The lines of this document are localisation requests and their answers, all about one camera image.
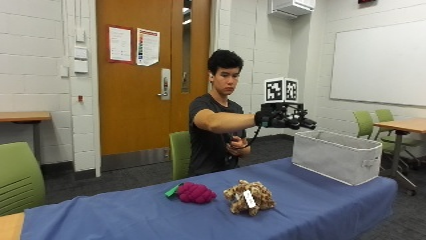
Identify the spotted brown soft toy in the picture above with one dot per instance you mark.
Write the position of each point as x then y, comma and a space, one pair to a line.
249, 198

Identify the the person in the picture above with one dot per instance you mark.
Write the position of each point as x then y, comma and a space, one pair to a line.
219, 113

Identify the purple grape soft toy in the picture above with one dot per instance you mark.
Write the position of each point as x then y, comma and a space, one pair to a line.
195, 192

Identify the blue tablecloth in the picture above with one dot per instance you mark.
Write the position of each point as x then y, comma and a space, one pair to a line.
221, 206

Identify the white wall conduit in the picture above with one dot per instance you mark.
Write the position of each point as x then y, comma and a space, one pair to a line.
95, 86

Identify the white whiteboard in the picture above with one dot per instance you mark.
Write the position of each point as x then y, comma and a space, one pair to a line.
380, 65

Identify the white wall switch box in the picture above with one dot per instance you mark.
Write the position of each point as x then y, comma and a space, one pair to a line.
80, 66
80, 53

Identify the wooden side table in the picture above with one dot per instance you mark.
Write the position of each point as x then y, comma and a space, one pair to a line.
401, 126
22, 116

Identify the wooden door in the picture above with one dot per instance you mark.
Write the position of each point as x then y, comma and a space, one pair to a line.
142, 76

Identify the red exit sign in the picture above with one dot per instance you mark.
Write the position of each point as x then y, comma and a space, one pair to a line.
367, 1

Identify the white wall unit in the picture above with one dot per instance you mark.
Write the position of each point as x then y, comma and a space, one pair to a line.
291, 7

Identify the white marker cube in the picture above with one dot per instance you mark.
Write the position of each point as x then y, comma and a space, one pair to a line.
281, 90

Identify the grey fabric storage bin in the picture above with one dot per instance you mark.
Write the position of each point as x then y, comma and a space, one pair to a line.
337, 156

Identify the white paper notice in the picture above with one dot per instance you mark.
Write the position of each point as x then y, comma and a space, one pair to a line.
120, 44

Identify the colourful paper poster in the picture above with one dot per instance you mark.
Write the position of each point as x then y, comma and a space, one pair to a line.
148, 47

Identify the green chair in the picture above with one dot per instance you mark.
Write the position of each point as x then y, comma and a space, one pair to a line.
365, 124
384, 116
19, 176
180, 154

